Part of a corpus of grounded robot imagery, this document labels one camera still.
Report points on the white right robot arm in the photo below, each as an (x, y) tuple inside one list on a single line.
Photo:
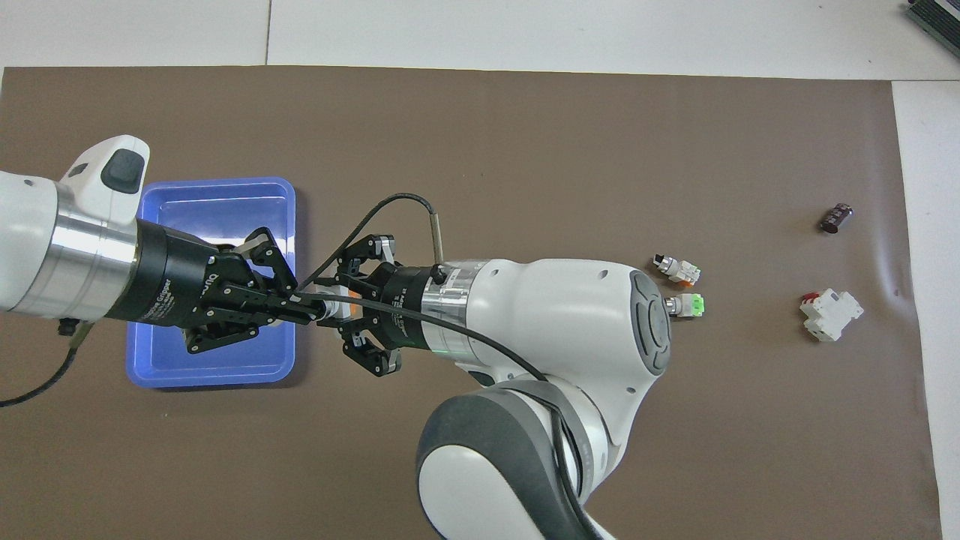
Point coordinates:
[(562, 322)]

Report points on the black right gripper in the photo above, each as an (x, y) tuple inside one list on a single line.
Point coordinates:
[(405, 307)]

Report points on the blue plastic tray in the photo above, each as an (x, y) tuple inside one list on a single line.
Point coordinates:
[(217, 199)]

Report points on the brown table mat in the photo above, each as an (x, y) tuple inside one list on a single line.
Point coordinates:
[(525, 150)]

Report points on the white circuit breaker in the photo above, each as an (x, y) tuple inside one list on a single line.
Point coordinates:
[(829, 315)]

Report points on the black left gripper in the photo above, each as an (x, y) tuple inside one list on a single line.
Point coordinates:
[(172, 281)]

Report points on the grey ribbed device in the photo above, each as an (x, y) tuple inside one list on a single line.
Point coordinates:
[(937, 19)]

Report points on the small black terminal block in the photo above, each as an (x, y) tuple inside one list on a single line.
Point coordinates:
[(836, 217)]

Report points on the bright green selector switch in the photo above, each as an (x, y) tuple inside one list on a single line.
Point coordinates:
[(694, 304)]

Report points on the orange selector switch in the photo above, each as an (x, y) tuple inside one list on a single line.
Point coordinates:
[(356, 305)]

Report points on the white pale green selector switch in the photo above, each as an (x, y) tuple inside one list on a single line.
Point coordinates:
[(679, 270)]

